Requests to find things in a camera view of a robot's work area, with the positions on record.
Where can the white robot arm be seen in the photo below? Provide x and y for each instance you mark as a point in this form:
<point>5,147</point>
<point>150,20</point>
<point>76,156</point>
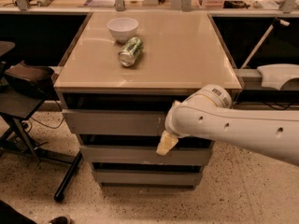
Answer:
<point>208,114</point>

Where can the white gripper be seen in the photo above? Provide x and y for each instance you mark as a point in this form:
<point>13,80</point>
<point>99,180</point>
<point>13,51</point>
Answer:
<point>169,124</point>

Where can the grey top drawer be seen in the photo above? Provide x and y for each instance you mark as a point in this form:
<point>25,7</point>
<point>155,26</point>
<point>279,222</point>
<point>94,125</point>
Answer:
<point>114,122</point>

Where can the grey drawer cabinet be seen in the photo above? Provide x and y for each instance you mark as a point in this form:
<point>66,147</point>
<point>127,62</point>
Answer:
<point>182,53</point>

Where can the grey middle drawer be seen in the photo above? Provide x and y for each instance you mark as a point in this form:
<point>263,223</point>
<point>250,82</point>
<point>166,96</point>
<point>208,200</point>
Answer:
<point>145,155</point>

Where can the grey bottom drawer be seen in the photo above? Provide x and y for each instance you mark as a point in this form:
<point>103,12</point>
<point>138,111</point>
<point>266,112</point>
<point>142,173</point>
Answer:
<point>134,178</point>

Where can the grey drawer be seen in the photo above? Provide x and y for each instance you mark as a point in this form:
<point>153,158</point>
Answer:
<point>114,122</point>
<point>145,155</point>
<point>134,178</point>

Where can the black shoe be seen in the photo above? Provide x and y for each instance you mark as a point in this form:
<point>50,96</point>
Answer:
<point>61,220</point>

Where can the black side table stand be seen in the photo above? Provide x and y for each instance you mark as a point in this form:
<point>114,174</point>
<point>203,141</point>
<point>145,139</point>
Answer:
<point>15,108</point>

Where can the black bag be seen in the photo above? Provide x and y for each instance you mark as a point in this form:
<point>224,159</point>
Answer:
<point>33,81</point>

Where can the white bowl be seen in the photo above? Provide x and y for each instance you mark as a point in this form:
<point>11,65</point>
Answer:
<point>122,29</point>

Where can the green soda can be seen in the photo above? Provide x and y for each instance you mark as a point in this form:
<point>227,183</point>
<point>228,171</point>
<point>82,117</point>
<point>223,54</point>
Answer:
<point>131,51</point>

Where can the white stick with black tip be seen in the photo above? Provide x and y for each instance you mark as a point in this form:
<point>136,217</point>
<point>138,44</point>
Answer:
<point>276,21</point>

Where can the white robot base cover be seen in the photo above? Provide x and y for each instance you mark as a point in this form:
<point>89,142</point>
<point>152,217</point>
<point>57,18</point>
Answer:
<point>276,75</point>

